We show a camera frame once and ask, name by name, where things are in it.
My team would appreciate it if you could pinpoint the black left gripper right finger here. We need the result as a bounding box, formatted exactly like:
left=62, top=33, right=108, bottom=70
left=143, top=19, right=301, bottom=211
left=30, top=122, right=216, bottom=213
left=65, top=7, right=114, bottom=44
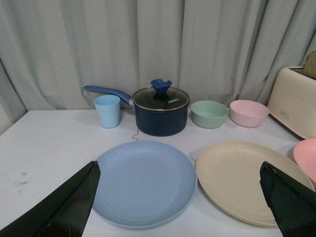
left=260, top=161, right=316, bottom=237

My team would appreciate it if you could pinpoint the grey curtain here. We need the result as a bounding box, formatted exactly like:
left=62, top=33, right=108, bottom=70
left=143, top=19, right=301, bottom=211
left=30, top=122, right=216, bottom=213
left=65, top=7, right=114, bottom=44
left=0, top=0, right=316, bottom=131

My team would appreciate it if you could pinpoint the green bowl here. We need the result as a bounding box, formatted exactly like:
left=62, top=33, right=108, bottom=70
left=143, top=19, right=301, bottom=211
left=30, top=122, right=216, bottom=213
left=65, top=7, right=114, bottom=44
left=191, top=100, right=229, bottom=129

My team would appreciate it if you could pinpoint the bread slice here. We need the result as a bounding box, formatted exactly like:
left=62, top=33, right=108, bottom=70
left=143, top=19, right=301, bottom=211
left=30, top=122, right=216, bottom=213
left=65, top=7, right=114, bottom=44
left=303, top=51, right=316, bottom=76

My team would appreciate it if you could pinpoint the dark blue saucepan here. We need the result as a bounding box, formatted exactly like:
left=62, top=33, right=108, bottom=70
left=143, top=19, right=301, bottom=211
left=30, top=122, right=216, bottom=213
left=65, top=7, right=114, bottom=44
left=83, top=85, right=188, bottom=137

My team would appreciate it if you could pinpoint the glass pot lid blue knob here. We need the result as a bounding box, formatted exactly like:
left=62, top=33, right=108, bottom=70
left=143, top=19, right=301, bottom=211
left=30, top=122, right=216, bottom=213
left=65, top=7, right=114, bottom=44
left=132, top=79, right=190, bottom=112

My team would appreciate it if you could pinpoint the cream toaster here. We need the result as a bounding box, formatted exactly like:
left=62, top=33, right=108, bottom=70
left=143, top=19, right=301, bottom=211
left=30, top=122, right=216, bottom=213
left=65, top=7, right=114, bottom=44
left=268, top=67, right=316, bottom=139

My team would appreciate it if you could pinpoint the cream plate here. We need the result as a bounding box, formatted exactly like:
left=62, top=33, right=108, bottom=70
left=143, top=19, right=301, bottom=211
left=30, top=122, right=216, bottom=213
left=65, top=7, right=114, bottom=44
left=196, top=141, right=314, bottom=227

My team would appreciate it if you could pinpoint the blue plate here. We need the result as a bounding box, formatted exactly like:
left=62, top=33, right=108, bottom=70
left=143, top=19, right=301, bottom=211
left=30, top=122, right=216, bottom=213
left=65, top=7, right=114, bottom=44
left=93, top=141, right=198, bottom=229

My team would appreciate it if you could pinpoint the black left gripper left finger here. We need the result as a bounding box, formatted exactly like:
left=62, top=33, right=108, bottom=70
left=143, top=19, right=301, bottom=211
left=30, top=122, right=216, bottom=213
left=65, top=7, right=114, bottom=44
left=0, top=161, right=101, bottom=237

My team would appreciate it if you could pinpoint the light blue cup left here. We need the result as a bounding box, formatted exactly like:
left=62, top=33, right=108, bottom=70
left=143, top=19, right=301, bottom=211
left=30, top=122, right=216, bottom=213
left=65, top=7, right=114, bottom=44
left=94, top=95, right=120, bottom=128

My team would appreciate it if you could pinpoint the pink plate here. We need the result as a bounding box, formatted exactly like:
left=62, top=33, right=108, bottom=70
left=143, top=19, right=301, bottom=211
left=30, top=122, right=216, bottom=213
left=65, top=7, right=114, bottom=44
left=293, top=138, right=316, bottom=187

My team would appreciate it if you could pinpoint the pink bowl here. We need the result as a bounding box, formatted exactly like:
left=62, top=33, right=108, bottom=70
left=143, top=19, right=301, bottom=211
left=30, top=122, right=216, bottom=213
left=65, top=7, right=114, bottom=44
left=230, top=100, right=270, bottom=128

